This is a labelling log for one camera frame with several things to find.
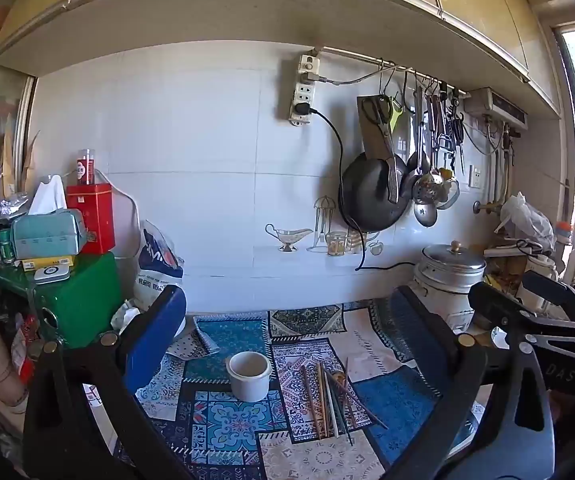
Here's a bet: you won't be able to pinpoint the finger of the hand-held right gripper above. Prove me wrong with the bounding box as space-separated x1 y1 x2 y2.
468 281 575 339
523 269 575 319

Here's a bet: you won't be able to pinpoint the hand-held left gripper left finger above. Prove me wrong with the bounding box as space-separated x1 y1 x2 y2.
21 284 193 480

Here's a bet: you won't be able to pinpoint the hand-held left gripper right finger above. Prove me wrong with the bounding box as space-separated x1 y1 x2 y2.
390 285 557 480

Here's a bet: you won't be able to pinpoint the metal fork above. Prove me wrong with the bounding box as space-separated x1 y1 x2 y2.
328 370 389 430

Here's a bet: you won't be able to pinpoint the dark red chopstick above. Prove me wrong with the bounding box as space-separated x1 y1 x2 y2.
343 357 358 431

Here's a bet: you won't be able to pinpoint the teal chopstick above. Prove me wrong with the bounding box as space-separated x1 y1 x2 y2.
328 379 355 447

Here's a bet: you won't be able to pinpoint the teal plate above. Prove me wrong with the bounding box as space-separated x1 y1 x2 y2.
323 370 341 438

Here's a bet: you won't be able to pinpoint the wooden chopstick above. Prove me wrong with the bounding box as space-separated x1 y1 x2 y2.
300 366 322 438
316 362 329 440

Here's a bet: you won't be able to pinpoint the crumpled white tissue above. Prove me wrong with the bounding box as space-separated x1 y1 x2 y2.
110 300 141 334

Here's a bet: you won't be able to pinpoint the white rice cooker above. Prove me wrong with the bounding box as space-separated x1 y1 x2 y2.
411 260 488 333

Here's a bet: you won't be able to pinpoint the orange cap bottle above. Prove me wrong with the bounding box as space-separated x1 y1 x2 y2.
554 220 575 281

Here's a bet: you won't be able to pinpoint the metal pot lid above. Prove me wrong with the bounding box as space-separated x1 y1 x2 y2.
420 240 487 282

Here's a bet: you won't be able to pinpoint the white blue rice bag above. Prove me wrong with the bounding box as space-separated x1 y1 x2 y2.
133 220 186 312

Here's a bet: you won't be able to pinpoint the white plastic bag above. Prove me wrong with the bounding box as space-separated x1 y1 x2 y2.
499 191 557 254

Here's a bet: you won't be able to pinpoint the green metal box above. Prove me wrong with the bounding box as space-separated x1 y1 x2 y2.
31 252 123 350

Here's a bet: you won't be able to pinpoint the metal spoon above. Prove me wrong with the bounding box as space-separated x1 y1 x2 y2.
414 202 439 228

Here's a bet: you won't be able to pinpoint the small white tin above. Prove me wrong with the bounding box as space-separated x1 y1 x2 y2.
33 265 72 285

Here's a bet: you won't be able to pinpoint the mesh strainer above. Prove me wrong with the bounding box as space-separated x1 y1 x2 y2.
436 176 461 211

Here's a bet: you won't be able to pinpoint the patterned blue tablecloth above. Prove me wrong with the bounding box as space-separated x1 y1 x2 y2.
82 302 493 480

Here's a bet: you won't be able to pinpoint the red tin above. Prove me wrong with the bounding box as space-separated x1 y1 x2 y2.
65 182 116 256

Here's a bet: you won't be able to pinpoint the perforated metal skimmer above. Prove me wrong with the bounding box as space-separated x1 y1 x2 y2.
412 172 444 206

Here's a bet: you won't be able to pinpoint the teal tissue box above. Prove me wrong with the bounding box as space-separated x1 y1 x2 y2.
11 175 87 262

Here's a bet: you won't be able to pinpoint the black wok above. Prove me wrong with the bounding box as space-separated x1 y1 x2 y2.
339 152 413 233

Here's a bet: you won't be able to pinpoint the metal ladle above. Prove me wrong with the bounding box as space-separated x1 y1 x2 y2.
406 74 431 175

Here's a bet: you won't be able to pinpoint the green spice jar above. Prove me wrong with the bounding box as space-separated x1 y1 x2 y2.
0 227 16 265

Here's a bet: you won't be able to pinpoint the white water heater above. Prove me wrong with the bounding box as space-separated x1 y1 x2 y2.
463 86 528 127

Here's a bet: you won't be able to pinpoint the hanging wooden board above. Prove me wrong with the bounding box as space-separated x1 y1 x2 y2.
356 94 399 161

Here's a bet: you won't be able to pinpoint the black kitchen scissors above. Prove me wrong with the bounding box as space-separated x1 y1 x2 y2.
362 95 402 204

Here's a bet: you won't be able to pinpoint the white power strip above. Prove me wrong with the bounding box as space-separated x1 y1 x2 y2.
287 52 321 126

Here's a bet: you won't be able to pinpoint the black power cable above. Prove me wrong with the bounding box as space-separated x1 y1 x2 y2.
295 102 421 272

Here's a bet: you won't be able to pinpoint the green handled peeler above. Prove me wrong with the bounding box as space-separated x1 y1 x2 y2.
389 93 409 134

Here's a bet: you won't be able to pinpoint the grey cable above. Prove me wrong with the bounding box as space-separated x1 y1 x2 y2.
312 62 385 86

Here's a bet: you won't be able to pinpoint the metal hanging rail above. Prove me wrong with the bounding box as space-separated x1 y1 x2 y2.
314 46 471 97

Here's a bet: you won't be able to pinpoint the wall cabinet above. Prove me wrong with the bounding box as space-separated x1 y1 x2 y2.
0 0 563 121

